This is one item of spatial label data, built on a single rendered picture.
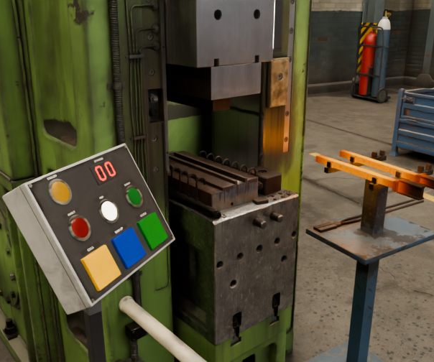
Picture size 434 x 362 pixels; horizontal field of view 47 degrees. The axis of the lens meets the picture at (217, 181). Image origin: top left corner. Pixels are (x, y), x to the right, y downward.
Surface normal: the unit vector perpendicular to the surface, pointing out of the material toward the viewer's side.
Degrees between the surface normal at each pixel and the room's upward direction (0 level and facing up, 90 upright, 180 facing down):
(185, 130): 90
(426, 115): 89
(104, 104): 90
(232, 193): 90
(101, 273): 60
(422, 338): 0
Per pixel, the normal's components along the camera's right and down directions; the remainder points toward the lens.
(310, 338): 0.00, -0.94
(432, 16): -0.87, 0.16
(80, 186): 0.78, -0.35
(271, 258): 0.64, 0.25
